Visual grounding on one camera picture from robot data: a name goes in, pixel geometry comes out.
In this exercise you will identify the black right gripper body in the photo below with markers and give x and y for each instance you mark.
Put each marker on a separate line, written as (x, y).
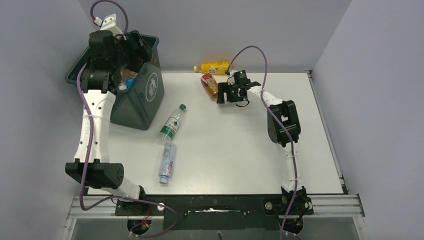
(235, 98)

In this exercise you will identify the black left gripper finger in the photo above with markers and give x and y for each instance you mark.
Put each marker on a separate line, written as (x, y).
(142, 54)
(138, 43)

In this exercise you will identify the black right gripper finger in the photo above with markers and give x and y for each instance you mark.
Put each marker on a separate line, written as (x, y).
(223, 97)
(224, 87)

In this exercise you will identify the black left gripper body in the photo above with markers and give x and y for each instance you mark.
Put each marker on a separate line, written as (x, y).
(129, 56)

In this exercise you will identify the red gold tea bottle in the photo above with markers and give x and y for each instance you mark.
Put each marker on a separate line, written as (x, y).
(210, 85)

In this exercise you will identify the clear bottle blue label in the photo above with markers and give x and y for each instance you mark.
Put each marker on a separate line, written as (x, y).
(125, 84)

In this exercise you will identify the dark green plastic bin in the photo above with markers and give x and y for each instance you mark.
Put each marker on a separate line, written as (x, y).
(142, 96)

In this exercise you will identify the green cap water bottle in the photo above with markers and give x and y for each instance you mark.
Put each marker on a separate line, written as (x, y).
(172, 124)

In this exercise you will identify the purple label Ganten bottle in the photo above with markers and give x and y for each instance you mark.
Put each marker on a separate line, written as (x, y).
(167, 163)

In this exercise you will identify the orange drink bottle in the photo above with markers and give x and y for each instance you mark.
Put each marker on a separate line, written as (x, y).
(128, 74)

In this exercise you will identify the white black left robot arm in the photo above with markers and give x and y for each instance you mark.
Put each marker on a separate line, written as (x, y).
(91, 166)

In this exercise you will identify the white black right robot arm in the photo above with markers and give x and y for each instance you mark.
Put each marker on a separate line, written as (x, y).
(283, 124)

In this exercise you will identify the yellow juice bottle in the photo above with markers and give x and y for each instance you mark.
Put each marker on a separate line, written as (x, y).
(214, 68)

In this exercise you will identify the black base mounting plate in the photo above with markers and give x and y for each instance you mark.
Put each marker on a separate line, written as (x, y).
(222, 212)

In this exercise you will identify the aluminium frame rail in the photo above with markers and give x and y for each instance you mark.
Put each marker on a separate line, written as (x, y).
(324, 206)

